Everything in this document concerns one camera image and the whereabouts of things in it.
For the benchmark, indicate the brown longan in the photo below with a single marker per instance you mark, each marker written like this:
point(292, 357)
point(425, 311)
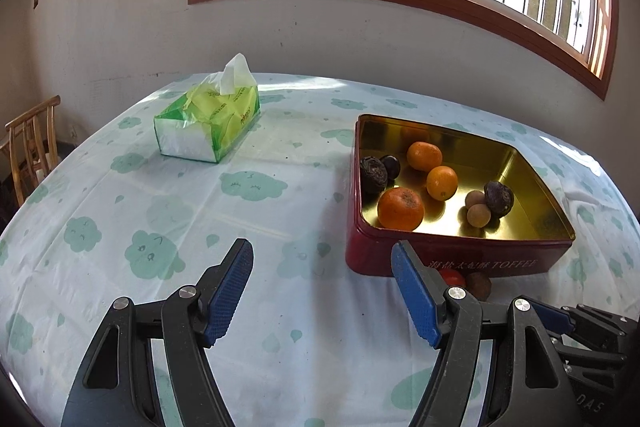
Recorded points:
point(479, 284)
point(479, 216)
point(474, 198)

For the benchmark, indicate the small tangerine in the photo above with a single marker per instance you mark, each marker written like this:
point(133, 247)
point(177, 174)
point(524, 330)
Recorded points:
point(424, 155)

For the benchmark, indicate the yellow-orange tangerine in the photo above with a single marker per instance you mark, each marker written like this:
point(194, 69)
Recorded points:
point(442, 182)

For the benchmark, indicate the wrinkled dark passion fruit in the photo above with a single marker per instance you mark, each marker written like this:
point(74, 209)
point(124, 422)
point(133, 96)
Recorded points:
point(372, 176)

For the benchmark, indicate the large blemished tangerine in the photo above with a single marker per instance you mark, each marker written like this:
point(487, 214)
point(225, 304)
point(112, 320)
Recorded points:
point(400, 208)

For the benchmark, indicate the green tissue pack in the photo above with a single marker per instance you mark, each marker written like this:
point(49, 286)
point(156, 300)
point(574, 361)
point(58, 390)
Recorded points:
point(215, 122)

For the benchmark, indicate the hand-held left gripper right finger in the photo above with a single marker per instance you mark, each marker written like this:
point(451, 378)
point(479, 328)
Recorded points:
point(415, 297)

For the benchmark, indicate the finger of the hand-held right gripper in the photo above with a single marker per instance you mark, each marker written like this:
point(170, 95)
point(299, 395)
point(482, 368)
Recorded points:
point(585, 352)
point(552, 313)

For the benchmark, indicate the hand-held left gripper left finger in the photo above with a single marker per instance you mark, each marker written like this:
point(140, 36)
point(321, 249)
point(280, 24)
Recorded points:
point(227, 292)

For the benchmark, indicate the wooden chair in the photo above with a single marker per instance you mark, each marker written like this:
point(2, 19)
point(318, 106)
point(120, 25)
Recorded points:
point(30, 122)

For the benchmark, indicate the red cherry tomato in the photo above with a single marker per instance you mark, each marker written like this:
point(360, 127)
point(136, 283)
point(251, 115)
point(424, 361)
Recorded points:
point(452, 278)

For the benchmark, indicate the red gold-lined tin box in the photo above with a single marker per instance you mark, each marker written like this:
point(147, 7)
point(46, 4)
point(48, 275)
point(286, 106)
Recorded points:
point(475, 259)

